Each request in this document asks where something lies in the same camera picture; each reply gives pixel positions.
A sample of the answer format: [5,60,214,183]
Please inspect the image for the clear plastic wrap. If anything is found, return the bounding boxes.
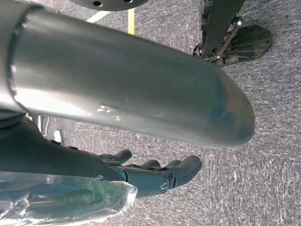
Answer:
[0,171,138,226]

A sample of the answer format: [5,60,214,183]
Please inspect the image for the dark round robot plate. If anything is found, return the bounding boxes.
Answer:
[68,0,149,12]

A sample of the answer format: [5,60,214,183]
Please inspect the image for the white power strip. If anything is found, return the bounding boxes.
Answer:
[54,130,63,144]

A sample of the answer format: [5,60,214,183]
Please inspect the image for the yellow floor tape outline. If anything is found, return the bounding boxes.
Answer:
[85,8,135,36]

